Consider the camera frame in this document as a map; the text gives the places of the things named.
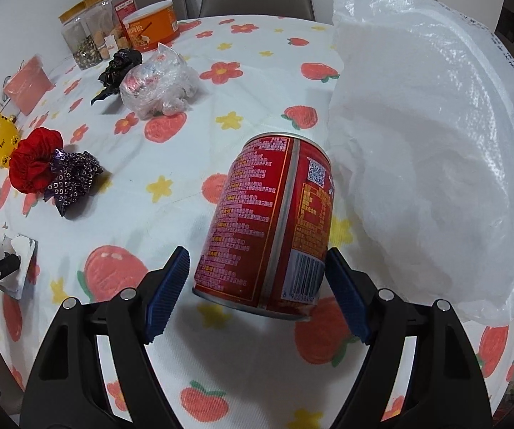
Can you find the pink cup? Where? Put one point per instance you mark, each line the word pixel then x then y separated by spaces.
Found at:
pixel 29 85

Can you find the red drink can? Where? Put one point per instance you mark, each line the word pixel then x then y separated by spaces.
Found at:
pixel 257 223

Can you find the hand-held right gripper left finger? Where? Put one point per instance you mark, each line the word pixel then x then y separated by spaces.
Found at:
pixel 167 295

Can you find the purple patterned scrunchie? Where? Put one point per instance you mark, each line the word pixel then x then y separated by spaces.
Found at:
pixel 71 178

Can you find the black crumpled wrapper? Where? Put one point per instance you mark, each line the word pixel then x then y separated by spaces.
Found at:
pixel 118 71

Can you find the red fabric scrunchie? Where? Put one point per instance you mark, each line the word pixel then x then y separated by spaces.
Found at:
pixel 33 165

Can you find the jar with dark contents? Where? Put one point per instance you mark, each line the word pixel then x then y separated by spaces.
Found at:
pixel 82 44

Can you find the jar with beige blocks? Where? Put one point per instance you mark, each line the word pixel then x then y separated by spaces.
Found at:
pixel 107 27

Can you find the orange snack tub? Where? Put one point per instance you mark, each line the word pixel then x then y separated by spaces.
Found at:
pixel 149 27

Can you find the white foil wrapper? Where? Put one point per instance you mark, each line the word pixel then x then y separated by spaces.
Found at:
pixel 22 263

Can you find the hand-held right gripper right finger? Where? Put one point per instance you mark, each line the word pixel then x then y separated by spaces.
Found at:
pixel 348 295

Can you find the crumpled clear plastic bag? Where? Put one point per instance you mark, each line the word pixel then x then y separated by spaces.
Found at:
pixel 158 82

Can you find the strawberry print tablecloth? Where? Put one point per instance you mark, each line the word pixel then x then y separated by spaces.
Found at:
pixel 257 111

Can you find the white plastic bag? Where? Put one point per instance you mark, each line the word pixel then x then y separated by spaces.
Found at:
pixel 417 143

